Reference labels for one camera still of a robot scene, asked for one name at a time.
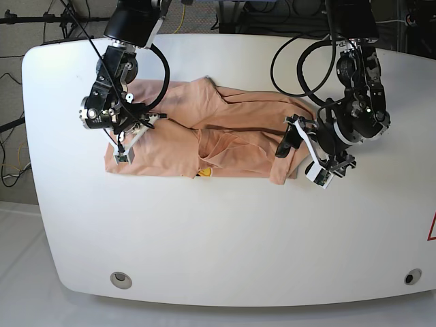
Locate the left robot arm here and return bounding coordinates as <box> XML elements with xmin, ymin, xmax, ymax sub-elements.
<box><xmin>296</xmin><ymin>1</ymin><xmax>390</xmax><ymax>160</ymax></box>

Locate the right table grommet hole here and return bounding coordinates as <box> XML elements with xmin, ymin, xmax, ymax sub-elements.
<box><xmin>404</xmin><ymin>268</ymin><xmax>422</xmax><ymax>285</ymax></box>

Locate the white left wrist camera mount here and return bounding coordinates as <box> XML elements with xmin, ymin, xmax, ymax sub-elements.
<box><xmin>284</xmin><ymin>115</ymin><xmax>358</xmax><ymax>189</ymax></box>

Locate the peach T-shirt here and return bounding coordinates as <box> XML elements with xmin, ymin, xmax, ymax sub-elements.
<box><xmin>104</xmin><ymin>77</ymin><xmax>314</xmax><ymax>185</ymax></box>

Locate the black tripod stand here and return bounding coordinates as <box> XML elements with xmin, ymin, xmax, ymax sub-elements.
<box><xmin>1</xmin><ymin>1</ymin><xmax>110</xmax><ymax>39</ymax></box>

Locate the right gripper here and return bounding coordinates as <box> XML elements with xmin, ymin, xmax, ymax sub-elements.
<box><xmin>79</xmin><ymin>81</ymin><xmax>157</xmax><ymax>135</ymax></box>

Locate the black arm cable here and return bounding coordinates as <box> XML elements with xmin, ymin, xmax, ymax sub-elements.
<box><xmin>270</xmin><ymin>32</ymin><xmax>341</xmax><ymax>106</ymax></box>
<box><xmin>142</xmin><ymin>44</ymin><xmax>171</xmax><ymax>115</ymax></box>

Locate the left table grommet hole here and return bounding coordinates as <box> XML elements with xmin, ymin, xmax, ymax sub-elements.
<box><xmin>110</xmin><ymin>272</ymin><xmax>132</xmax><ymax>290</ymax></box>

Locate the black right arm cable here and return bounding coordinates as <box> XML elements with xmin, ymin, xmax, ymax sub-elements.
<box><xmin>142</xmin><ymin>44</ymin><xmax>171</xmax><ymax>115</ymax></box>

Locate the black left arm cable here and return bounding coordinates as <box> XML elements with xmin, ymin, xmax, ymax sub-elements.
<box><xmin>270</xmin><ymin>32</ymin><xmax>341</xmax><ymax>106</ymax></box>

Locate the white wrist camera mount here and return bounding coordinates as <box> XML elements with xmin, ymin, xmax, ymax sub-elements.
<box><xmin>110</xmin><ymin>112</ymin><xmax>168</xmax><ymax>165</ymax></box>
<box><xmin>284</xmin><ymin>115</ymin><xmax>358</xmax><ymax>189</ymax></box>

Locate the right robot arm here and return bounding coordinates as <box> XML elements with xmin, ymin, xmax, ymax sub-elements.
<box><xmin>79</xmin><ymin>1</ymin><xmax>171</xmax><ymax>135</ymax></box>

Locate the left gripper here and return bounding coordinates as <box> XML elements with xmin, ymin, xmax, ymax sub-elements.
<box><xmin>275</xmin><ymin>97</ymin><xmax>390</xmax><ymax>159</ymax></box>

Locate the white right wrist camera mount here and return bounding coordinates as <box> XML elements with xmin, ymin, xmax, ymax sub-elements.
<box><xmin>110</xmin><ymin>112</ymin><xmax>168</xmax><ymax>165</ymax></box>

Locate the yellow floor cable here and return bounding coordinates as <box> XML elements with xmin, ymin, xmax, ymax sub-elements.
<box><xmin>173</xmin><ymin>0</ymin><xmax>191</xmax><ymax>34</ymax></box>

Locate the table grommet hole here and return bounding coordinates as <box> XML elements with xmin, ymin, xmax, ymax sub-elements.
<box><xmin>404</xmin><ymin>268</ymin><xmax>422</xmax><ymax>285</ymax></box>
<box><xmin>110</xmin><ymin>272</ymin><xmax>132</xmax><ymax>290</ymax></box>

